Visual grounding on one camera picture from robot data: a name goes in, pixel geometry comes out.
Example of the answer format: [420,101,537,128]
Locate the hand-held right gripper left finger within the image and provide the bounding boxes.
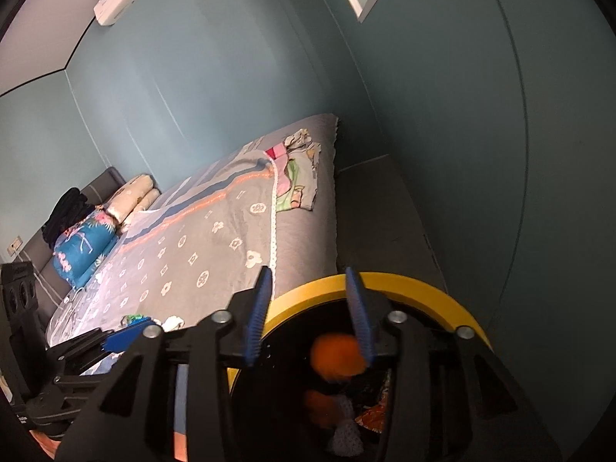
[55,266,273,462]

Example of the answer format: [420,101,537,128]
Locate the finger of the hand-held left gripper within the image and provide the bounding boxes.
[28,370,114,427]
[45,322,157,371]

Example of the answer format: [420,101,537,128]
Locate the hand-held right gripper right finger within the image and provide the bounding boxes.
[345,267,564,462]

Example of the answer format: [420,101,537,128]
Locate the black bin with yellow rim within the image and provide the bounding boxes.
[226,272,496,462]

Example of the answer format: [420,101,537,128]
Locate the bed with patterned blanket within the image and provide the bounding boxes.
[29,113,340,462]

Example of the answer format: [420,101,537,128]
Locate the blue floral folded quilt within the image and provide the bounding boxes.
[53,207,119,288]

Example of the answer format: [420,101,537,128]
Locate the black clothes pile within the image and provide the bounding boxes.
[42,187,95,246]

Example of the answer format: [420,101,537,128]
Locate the colourful floral cloth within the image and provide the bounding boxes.
[266,127,323,213]

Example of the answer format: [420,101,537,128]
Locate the beige stacked pillows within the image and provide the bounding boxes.
[107,173,161,232]

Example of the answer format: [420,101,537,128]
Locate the grey padded headboard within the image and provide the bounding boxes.
[29,167,127,299]

